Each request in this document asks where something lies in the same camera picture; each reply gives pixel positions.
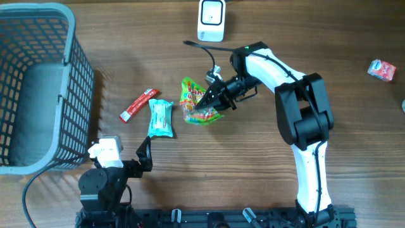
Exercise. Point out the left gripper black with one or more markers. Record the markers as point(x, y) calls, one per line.
point(143, 154)

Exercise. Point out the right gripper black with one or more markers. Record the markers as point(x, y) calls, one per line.
point(218, 95)

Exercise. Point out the green Haribo gummy bag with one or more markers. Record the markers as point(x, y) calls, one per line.
point(191, 94)

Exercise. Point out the teal tissue packet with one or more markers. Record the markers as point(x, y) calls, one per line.
point(160, 123)

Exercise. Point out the red stick snack packet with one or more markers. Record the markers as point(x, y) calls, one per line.
point(138, 104)

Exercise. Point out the small red candy packet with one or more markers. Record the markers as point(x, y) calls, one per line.
point(382, 70)

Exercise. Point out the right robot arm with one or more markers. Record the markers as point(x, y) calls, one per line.
point(304, 119)

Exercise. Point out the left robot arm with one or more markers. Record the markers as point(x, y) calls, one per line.
point(102, 187)

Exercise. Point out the white barcode scanner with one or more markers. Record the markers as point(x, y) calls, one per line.
point(211, 20)

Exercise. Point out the grey plastic shopping basket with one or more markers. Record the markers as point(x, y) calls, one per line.
point(47, 86)

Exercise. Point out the black mounting rail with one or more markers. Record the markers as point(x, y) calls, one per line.
point(276, 217)

